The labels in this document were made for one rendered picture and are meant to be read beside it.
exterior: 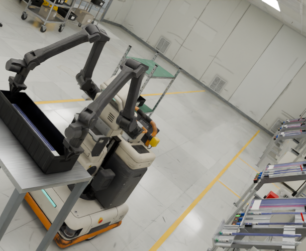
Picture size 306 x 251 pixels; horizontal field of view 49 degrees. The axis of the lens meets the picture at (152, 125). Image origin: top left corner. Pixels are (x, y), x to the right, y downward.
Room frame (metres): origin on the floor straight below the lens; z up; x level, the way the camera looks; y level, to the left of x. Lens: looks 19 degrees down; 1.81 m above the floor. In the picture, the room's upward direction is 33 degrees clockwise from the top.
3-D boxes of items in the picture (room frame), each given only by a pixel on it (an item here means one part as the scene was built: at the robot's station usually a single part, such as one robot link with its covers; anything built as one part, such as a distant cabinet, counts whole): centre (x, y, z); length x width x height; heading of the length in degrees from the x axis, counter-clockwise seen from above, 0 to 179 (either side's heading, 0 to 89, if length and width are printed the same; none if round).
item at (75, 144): (1.50, 0.27, 1.00); 0.10 x 0.07 x 0.07; 63
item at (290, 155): (7.00, -2.93, 0.95); 1.36 x 0.82 x 1.90; 74
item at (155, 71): (4.48, 0.44, 0.55); 0.91 x 0.46 x 1.10; 164
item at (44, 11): (6.67, 2.99, 0.30); 0.30 x 0.23 x 0.18; 3
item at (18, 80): (1.76, 0.78, 1.00); 0.10 x 0.07 x 0.07; 63
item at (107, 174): (2.12, 0.21, 0.53); 0.28 x 0.27 x 0.25; 63
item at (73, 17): (7.65, 3.02, 0.29); 0.40 x 0.30 x 0.14; 164
